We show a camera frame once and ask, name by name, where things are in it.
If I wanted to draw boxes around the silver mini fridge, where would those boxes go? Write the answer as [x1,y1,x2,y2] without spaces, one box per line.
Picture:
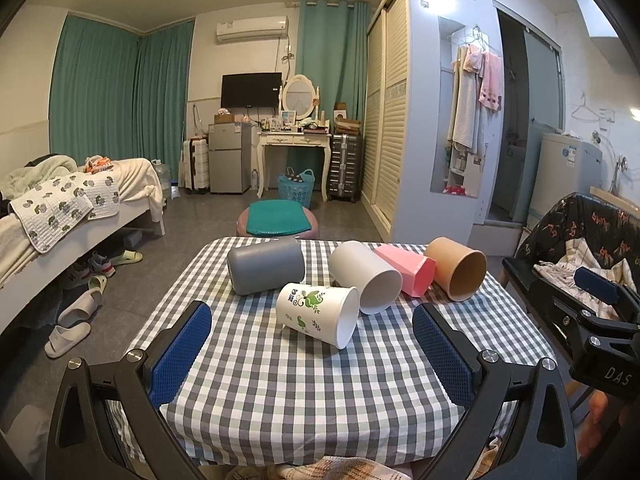
[208,122,252,194]

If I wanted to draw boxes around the oval vanity mirror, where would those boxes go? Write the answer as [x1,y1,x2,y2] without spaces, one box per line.
[280,74,320,119]

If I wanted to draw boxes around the teal curtain centre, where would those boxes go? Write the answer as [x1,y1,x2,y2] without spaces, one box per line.
[295,0,371,120]

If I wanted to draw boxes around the white slipper far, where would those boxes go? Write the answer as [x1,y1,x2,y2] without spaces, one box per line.
[58,288,103,328]

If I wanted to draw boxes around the black patterned jacket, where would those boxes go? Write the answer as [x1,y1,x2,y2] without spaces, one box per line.
[515,193,640,285]

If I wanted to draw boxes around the plaid fringed scarf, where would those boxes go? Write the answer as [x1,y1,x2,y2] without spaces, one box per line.
[534,238,638,321]

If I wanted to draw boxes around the black chair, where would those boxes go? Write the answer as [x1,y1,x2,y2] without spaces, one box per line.
[502,255,570,364]

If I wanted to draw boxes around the pink hexagonal cup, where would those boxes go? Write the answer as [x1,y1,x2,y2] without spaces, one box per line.
[374,244,436,297]

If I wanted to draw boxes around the person's right hand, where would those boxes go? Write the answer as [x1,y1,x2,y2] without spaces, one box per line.
[577,390,608,458]

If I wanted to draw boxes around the teal laundry basket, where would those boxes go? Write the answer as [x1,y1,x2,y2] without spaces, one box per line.
[278,167,316,208]

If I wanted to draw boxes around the grey checkered tablecloth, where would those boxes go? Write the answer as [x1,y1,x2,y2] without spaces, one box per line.
[106,235,559,480]

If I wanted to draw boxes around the white suitcase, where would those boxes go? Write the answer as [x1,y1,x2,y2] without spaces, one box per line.
[181,138,209,193]

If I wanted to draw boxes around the white cup green print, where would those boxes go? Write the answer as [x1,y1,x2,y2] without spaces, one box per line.
[276,283,360,350]

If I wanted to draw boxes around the white air conditioner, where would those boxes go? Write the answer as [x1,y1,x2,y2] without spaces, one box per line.
[216,16,288,44]

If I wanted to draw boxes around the bed with white bedding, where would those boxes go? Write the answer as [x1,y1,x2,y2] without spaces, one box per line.
[1,158,165,328]

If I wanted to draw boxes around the hanging towels and clothes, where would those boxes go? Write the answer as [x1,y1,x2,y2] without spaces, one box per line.
[447,44,503,157]

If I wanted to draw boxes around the leaf patterned blanket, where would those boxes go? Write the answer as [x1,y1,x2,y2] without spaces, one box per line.
[10,171,119,255]

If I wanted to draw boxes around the white slipper near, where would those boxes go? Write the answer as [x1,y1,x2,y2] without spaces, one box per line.
[44,322,91,359]

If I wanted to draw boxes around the teal curtain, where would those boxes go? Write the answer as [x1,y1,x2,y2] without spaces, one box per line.
[49,15,194,180]
[295,0,371,120]

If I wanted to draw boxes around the black flat television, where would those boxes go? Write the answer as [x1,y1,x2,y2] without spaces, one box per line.
[220,73,282,108]

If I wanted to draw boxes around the teal curtain left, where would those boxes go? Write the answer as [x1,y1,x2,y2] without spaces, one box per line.
[49,15,194,180]

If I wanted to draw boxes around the water bottle jug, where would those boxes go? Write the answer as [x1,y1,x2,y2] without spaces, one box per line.
[151,159,171,200]

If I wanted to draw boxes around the white washing machine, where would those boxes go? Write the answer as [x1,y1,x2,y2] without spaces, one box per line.
[527,133,603,230]

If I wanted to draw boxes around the white slipper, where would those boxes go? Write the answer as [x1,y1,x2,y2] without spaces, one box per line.
[58,288,103,328]
[44,322,91,359]

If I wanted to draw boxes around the plain white cup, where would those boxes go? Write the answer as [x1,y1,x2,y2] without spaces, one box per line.
[329,240,402,315]

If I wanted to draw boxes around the white dressing table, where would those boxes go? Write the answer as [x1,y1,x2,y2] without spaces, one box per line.
[255,128,333,204]

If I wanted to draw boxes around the black aluminium suitcase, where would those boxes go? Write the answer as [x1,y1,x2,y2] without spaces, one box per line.
[326,134,363,202]

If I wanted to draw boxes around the green slipper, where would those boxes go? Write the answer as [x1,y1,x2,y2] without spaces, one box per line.
[111,249,143,266]

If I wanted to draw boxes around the round stool green cushion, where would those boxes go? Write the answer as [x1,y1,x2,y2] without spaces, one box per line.
[235,200,319,240]

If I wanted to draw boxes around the white louvered wardrobe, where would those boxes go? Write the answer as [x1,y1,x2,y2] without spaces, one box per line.
[362,0,495,244]

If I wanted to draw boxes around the grey plastic cup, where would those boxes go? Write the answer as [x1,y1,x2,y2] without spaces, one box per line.
[227,238,306,296]

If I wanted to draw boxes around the brown paper cup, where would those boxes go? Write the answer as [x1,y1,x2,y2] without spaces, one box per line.
[424,237,487,301]

